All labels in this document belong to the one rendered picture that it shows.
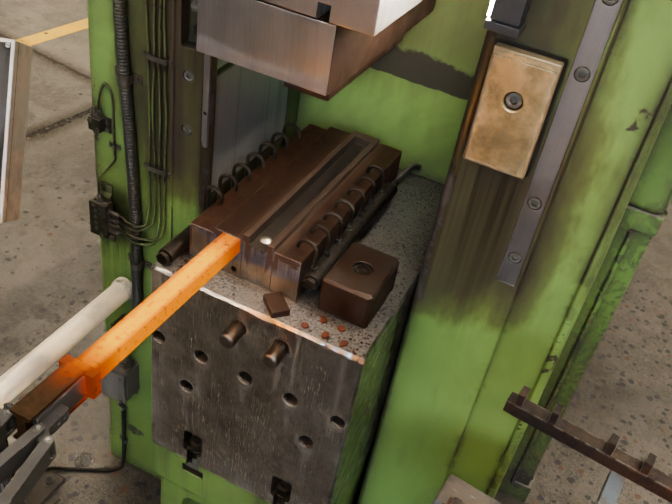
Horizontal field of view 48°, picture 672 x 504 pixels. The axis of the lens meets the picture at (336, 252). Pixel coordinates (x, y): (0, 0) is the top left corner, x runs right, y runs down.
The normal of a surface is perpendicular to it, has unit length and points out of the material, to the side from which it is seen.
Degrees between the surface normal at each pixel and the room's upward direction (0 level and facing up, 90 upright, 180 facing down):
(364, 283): 0
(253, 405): 90
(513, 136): 90
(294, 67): 90
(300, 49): 90
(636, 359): 0
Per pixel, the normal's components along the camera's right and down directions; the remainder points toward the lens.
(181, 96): -0.43, 0.51
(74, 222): 0.15, -0.78
